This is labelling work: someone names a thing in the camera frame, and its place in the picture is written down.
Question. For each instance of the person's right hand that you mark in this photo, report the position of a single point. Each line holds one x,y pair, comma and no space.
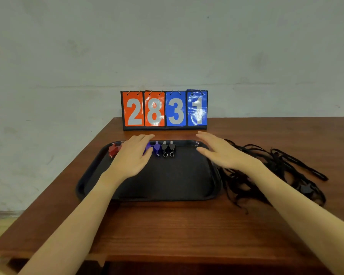
226,154

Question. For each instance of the person's left hand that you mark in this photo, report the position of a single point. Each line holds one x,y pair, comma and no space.
132,157

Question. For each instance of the black plastic tray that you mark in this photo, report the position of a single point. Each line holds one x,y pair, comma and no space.
177,178

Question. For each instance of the wooden desk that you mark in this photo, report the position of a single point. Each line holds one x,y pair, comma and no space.
218,269

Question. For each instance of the person's left forearm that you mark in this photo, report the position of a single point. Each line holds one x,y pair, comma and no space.
71,226

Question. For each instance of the person's right forearm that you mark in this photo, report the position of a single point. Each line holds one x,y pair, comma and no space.
304,211

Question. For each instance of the orange and blue flip scoreboard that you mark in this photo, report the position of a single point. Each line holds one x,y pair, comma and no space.
164,110

